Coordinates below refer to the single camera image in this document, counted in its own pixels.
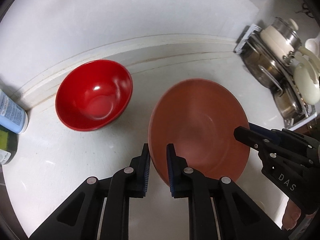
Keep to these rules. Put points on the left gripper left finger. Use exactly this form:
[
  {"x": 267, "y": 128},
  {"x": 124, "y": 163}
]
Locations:
[{"x": 99, "y": 209}]

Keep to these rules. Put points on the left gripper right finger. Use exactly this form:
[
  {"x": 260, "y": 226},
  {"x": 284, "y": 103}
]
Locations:
[{"x": 218, "y": 209}]

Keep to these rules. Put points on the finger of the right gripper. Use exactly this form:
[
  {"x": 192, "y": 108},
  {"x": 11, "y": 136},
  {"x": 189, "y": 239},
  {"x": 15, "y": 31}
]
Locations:
[
  {"x": 250, "y": 138},
  {"x": 262, "y": 129}
]

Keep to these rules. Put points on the pink bowl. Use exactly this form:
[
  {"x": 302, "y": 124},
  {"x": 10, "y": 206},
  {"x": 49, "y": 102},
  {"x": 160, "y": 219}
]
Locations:
[{"x": 198, "y": 117}]

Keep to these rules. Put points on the red and black bowl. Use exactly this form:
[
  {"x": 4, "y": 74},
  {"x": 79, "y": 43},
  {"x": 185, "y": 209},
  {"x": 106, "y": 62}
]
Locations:
[{"x": 93, "y": 95}]

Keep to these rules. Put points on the right hand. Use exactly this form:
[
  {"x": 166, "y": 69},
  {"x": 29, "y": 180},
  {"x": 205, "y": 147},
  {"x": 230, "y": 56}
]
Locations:
[{"x": 291, "y": 215}]

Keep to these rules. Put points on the steel pot lower right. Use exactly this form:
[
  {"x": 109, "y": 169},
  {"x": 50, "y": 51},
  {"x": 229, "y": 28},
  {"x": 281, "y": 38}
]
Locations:
[{"x": 287, "y": 102}]

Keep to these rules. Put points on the steel pot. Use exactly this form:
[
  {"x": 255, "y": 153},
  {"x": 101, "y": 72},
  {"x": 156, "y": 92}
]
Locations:
[
  {"x": 287, "y": 102},
  {"x": 263, "y": 68}
]

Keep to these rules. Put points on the steel pot lower left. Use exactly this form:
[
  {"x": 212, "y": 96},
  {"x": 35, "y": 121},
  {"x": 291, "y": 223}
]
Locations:
[{"x": 263, "y": 68}]

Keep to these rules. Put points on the cream ceramic pot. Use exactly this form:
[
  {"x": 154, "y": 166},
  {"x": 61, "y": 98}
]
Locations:
[{"x": 306, "y": 75}]

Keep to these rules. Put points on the white ladle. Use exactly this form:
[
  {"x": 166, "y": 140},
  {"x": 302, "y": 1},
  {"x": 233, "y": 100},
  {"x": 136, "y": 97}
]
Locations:
[{"x": 313, "y": 45}]

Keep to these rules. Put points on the green dish soap bottle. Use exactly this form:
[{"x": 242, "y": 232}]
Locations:
[{"x": 8, "y": 145}]

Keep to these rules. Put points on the black scissors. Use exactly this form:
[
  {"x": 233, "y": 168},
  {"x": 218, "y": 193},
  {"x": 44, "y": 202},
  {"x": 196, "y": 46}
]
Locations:
[{"x": 305, "y": 10}]

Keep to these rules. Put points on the blue hand soap bottle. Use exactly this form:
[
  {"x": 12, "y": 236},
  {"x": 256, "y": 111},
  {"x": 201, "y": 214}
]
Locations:
[{"x": 13, "y": 117}]

